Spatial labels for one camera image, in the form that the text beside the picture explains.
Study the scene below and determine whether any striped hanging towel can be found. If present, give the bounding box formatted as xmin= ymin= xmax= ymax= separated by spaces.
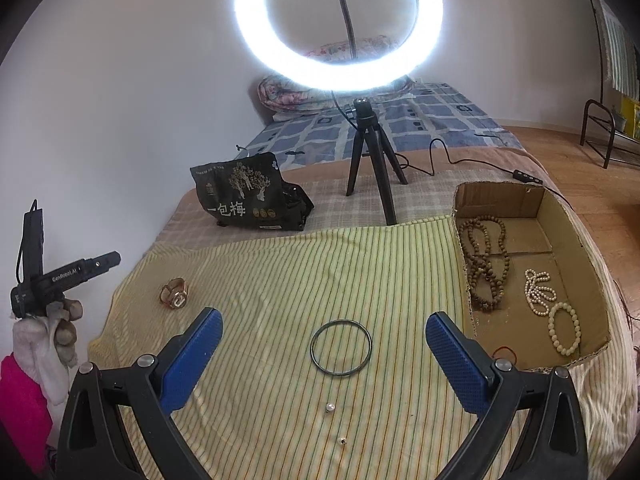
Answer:
xmin=597 ymin=4 xmax=640 ymax=97

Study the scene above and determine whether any beige checked bed cover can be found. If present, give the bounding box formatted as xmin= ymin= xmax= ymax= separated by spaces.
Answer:
xmin=150 ymin=146 xmax=640 ymax=480

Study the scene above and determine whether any person's left hand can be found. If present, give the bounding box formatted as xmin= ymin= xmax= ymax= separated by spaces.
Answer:
xmin=13 ymin=298 xmax=84 ymax=397

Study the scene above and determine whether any black tripod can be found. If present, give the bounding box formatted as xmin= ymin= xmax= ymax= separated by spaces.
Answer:
xmin=345 ymin=97 xmax=409 ymax=226

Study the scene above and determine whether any cardboard box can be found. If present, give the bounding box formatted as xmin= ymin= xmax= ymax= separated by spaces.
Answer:
xmin=452 ymin=181 xmax=611 ymax=372

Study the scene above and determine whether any black clothes rack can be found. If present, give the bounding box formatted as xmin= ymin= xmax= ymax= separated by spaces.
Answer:
xmin=579 ymin=0 xmax=640 ymax=170

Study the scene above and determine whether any cream bead bracelet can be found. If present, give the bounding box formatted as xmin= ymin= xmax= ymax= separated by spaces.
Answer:
xmin=547 ymin=302 xmax=582 ymax=356

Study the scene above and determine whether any person's left forearm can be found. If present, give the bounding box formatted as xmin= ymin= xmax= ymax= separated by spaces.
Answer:
xmin=0 ymin=352 xmax=55 ymax=479

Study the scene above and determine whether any black phone holder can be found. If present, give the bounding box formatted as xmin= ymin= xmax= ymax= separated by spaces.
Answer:
xmin=304 ymin=0 xmax=364 ymax=62

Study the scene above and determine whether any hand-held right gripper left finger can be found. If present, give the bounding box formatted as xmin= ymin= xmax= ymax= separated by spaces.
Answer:
xmin=56 ymin=306 xmax=223 ymax=480

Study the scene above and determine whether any dark green bangle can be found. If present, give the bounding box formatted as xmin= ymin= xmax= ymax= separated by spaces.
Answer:
xmin=309 ymin=318 xmax=374 ymax=376

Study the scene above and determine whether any yellow green box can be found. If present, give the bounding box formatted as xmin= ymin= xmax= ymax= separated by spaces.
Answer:
xmin=620 ymin=97 xmax=640 ymax=142

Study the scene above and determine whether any white ring light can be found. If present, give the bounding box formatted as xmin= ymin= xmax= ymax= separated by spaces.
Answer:
xmin=233 ymin=0 xmax=444 ymax=92

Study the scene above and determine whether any floral pillow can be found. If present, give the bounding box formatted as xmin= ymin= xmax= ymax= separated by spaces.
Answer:
xmin=257 ymin=34 xmax=417 ymax=124

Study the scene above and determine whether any brown bead necklace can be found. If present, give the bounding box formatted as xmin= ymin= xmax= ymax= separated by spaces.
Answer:
xmin=458 ymin=215 xmax=512 ymax=313

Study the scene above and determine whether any black snack bag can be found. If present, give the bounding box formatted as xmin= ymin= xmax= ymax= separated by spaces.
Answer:
xmin=190 ymin=151 xmax=315 ymax=232

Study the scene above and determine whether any yellow striped cloth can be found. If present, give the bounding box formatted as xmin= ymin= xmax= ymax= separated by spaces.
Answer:
xmin=87 ymin=214 xmax=551 ymax=480

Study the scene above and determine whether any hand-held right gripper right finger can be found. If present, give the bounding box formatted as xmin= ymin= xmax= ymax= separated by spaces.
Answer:
xmin=425 ymin=311 xmax=590 ymax=480

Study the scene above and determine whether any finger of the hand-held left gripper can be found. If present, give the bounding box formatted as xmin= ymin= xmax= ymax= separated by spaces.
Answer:
xmin=79 ymin=251 xmax=122 ymax=283

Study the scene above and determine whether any black ring light cable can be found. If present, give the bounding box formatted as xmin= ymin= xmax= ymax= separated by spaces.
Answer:
xmin=331 ymin=89 xmax=517 ymax=179

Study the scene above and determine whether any white pearl necklace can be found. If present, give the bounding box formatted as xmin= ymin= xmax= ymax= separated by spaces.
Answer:
xmin=523 ymin=268 xmax=559 ymax=319

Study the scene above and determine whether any brown wristwatch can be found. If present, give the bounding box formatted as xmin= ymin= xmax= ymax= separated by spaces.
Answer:
xmin=159 ymin=278 xmax=190 ymax=310

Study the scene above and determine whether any blue patterned bed sheet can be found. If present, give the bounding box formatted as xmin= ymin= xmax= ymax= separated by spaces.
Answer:
xmin=235 ymin=77 xmax=527 ymax=171

